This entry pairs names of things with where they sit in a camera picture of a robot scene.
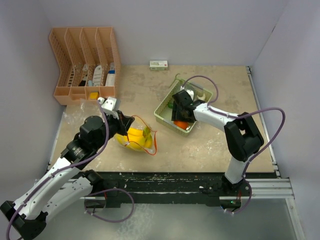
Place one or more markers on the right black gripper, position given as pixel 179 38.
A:
pixel 176 115

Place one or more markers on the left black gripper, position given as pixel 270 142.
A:
pixel 126 120

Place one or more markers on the clear orange-zip bag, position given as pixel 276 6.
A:
pixel 140 123
pixel 75 115

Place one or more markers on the yellow banana bunch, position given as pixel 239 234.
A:
pixel 136 139

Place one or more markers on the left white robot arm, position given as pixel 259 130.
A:
pixel 30 213

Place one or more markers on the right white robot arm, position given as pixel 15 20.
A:
pixel 243 137

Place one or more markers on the orange fruit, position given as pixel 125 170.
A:
pixel 181 124

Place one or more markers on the green plastic basket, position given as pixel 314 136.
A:
pixel 163 113

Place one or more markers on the white garlic bulb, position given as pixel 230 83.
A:
pixel 202 97

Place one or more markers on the yellow small box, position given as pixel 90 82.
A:
pixel 93 96

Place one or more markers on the white blue packet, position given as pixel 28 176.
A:
pixel 111 76

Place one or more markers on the white patterned pouch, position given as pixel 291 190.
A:
pixel 97 76

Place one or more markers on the small green white box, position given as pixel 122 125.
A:
pixel 158 65

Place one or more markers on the black white item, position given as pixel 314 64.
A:
pixel 84 76

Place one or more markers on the pink desk file organizer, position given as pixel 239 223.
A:
pixel 75 46

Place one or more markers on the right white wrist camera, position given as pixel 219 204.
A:
pixel 190 93

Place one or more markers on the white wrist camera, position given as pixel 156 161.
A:
pixel 190 93
pixel 110 106

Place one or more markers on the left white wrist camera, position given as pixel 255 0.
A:
pixel 110 106

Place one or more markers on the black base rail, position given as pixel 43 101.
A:
pixel 206 188

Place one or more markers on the aluminium frame rail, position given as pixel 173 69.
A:
pixel 278 188

